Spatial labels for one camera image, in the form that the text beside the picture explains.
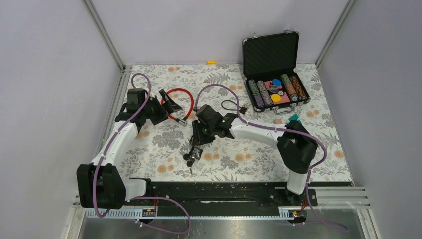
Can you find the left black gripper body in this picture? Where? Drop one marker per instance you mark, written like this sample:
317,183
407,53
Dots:
155,110

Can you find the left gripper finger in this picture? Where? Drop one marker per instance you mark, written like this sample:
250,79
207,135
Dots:
172,107
164,95

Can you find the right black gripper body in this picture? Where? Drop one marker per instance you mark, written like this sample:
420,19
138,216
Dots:
204,133

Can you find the red cable lock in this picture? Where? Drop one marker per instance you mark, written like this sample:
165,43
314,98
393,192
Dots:
181,120

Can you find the black padlock with keys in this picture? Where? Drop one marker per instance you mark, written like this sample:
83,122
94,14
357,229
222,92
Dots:
192,156

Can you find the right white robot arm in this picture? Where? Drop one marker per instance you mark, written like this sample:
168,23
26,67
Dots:
296,147

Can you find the yellow poker chip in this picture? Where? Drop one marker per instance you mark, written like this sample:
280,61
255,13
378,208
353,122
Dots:
275,98

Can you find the blue poker chip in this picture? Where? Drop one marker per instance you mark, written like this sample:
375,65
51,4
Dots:
276,82

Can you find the teal block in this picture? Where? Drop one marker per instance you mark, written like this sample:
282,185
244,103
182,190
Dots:
294,117

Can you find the black poker chip case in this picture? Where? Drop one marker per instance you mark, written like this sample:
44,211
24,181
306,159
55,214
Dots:
273,57

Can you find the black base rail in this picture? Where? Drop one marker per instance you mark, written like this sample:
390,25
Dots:
223,199

